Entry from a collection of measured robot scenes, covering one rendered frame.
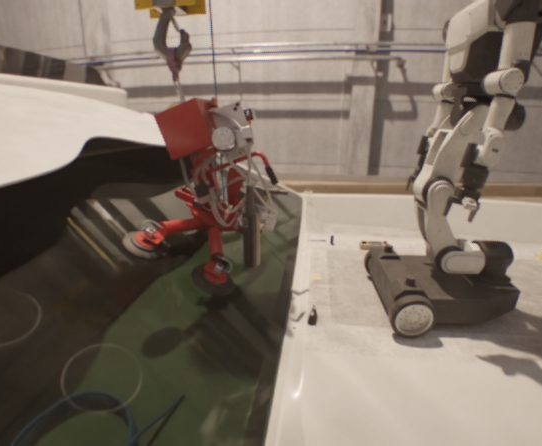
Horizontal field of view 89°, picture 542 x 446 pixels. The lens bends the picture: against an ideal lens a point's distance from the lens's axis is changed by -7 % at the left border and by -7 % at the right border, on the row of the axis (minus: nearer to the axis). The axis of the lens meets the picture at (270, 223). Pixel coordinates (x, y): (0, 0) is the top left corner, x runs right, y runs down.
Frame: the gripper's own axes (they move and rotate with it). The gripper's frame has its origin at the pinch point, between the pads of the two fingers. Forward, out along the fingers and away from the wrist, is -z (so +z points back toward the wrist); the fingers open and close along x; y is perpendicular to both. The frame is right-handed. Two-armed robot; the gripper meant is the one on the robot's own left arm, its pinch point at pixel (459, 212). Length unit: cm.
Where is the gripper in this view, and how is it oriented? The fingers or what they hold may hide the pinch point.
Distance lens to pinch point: 137.0
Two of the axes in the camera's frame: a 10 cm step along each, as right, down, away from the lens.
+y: -0.8, 3.3, -9.4
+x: -9.8, -2.1, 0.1
